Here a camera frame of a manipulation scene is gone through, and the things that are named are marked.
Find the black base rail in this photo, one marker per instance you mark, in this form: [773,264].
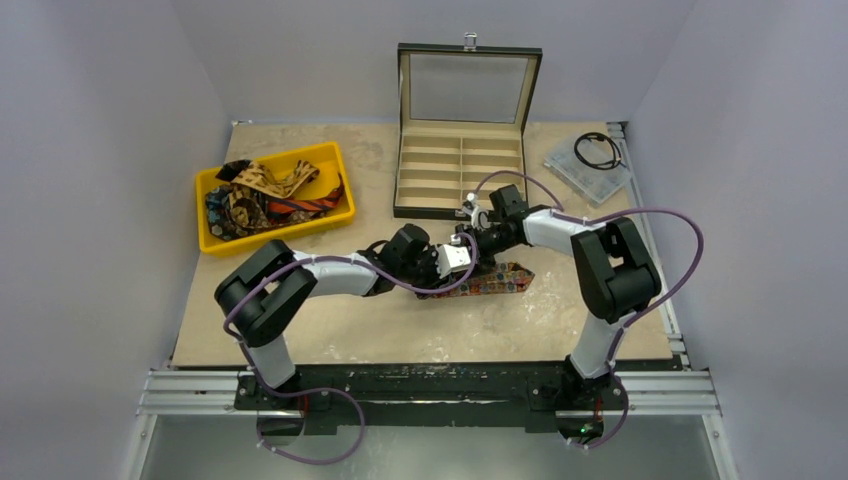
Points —
[536,396]

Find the clear plastic box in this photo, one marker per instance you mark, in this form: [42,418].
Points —
[592,164]

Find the colourful patterned tie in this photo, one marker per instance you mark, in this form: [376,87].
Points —
[499,278]

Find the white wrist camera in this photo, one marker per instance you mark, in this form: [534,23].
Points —
[457,256]
[478,216]

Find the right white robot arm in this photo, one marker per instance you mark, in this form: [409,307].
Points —
[616,275]

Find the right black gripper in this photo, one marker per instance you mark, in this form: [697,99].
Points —
[477,244]

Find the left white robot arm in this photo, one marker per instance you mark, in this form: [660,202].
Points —
[264,294]

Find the orange black striped tie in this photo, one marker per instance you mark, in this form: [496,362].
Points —
[293,211]

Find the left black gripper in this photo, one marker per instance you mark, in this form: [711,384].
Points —
[434,281]

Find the dark blue patterned tie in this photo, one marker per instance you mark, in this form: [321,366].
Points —
[234,211]

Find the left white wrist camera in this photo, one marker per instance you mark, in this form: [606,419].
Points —
[457,256]

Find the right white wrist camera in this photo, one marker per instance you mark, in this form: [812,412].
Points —
[478,216]

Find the black compartment display case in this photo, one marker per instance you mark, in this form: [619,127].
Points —
[463,111]

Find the tan patterned tie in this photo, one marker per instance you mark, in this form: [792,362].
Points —
[258,177]

